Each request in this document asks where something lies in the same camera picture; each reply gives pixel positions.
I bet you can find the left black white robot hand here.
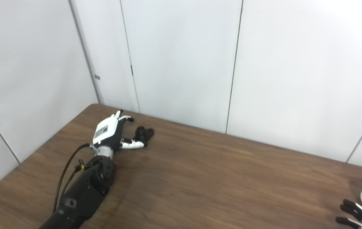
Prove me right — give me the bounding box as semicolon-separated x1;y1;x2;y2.
93;110;145;150

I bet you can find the black plastic holder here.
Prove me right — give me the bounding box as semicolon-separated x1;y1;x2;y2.
132;126;155;147

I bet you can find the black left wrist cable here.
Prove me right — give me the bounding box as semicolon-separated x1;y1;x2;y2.
53;143;99;212

